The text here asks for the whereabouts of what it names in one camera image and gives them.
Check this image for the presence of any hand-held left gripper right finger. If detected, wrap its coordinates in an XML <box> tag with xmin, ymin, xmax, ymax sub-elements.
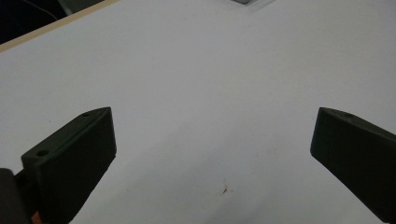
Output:
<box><xmin>309</xmin><ymin>106</ymin><xmax>396</xmax><ymax>224</ymax></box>

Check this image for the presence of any grey metal stand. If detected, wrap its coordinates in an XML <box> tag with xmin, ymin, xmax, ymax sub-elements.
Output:
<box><xmin>57</xmin><ymin>0</ymin><xmax>106</xmax><ymax>16</ymax></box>

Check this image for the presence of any grey flat object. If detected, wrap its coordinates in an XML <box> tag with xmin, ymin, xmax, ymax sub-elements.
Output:
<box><xmin>229</xmin><ymin>0</ymin><xmax>265</xmax><ymax>6</ymax></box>

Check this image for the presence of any thin cable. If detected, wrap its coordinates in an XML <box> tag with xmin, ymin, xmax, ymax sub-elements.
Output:
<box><xmin>21</xmin><ymin>0</ymin><xmax>59</xmax><ymax>21</ymax></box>

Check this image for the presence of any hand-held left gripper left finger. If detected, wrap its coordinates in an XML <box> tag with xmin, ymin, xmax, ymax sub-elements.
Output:
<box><xmin>21</xmin><ymin>106</ymin><xmax>118</xmax><ymax>224</ymax></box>

